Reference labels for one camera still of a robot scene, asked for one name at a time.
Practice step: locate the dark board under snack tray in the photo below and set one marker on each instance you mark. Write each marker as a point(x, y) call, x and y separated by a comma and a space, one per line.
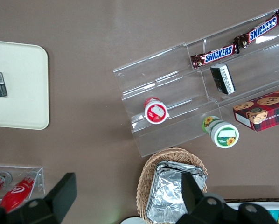
point(251, 200)

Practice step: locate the green sunflower cup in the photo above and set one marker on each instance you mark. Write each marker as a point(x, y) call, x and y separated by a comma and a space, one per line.
point(224, 135)

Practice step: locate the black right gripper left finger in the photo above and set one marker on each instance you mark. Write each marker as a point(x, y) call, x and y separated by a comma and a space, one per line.
point(62, 198)

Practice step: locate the red strawberry yogurt cup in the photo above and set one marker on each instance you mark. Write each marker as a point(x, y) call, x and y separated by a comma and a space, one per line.
point(156, 112)

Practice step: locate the clear acrylic stepped shelf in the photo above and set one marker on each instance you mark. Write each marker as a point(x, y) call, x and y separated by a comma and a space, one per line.
point(167, 77)

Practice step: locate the clear acrylic bottle rack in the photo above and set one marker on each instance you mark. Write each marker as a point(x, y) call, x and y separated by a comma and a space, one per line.
point(40, 177)

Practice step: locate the Snickers chocolate bar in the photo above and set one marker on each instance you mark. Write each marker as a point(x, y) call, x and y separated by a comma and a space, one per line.
point(217, 54)
point(260, 30)

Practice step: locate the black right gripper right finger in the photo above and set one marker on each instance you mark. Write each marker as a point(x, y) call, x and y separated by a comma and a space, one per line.
point(189, 193)

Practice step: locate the red tartan cookie box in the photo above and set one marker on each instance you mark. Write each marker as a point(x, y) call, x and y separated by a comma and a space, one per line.
point(265, 112)

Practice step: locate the small black and white box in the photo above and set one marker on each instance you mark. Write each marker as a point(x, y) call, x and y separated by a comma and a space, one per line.
point(223, 79)

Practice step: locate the light wicker oval basket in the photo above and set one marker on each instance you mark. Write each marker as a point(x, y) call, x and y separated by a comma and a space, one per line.
point(145, 177)

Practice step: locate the teal snack packet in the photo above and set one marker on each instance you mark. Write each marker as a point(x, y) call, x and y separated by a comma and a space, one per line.
point(273, 214)

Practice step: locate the cream plastic tray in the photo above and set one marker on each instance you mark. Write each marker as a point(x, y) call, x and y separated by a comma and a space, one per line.
point(25, 88)

